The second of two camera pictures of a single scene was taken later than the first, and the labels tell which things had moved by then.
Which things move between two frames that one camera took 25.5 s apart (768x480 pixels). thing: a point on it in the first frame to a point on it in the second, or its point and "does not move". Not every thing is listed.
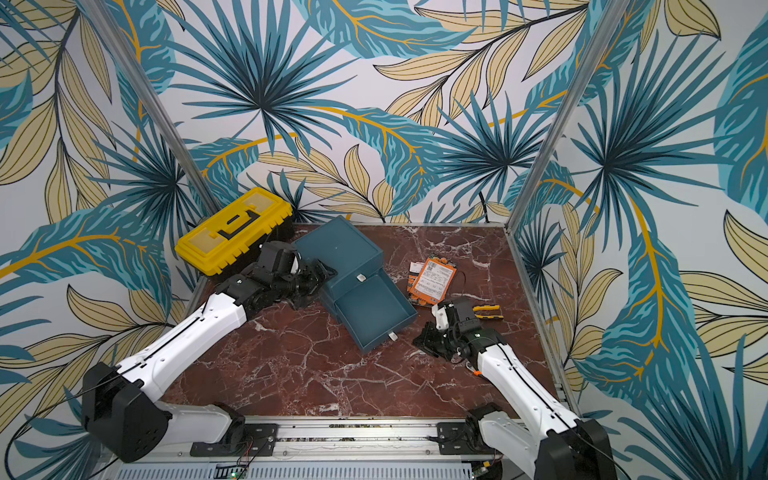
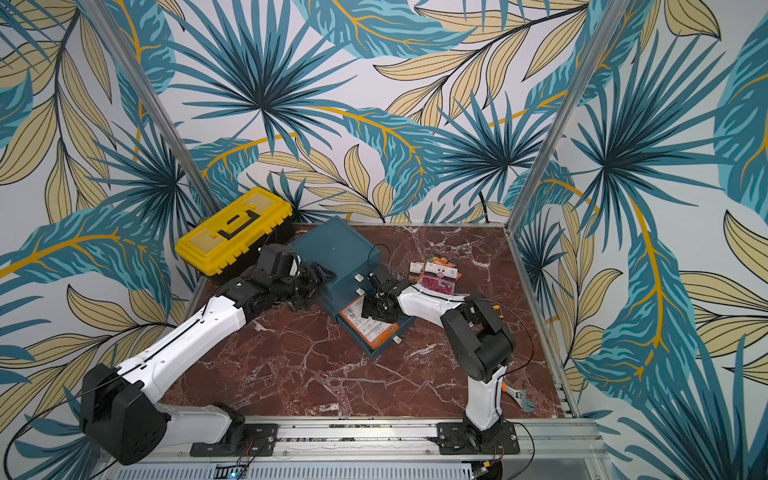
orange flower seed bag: (414, 272) does not move
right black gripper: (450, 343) to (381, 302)
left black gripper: (316, 281) does not move
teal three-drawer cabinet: (362, 297) does not move
